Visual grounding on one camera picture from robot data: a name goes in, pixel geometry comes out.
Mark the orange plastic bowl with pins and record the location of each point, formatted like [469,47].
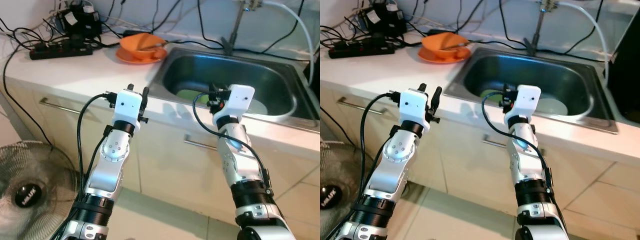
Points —
[437,41]
[135,41]

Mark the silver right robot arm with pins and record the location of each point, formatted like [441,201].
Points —
[525,160]
[240,160]

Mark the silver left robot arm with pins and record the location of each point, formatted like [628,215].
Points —
[400,150]
[112,150]

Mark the cream kitchen cabinet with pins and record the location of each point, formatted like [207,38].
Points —
[165,165]
[465,165]

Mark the stainless steel sink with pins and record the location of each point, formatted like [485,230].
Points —
[505,70]
[200,70]

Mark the orange plastic plate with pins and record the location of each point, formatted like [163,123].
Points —
[127,59]
[430,59]

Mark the white plate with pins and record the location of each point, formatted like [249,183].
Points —
[552,106]
[265,106]

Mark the small black adapter brick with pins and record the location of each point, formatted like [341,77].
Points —
[434,32]
[131,34]

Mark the black power strip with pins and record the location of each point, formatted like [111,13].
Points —
[360,49]
[60,51]

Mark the black charger block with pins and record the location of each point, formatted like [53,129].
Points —
[382,20]
[80,22]

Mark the black appliance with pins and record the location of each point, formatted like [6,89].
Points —
[625,70]
[314,75]

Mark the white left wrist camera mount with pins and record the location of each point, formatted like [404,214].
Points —
[125,102]
[412,105]

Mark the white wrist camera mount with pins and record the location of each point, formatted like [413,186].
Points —
[240,97]
[412,105]
[125,102]
[527,97]

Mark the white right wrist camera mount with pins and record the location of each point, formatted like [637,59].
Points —
[240,97]
[527,97]

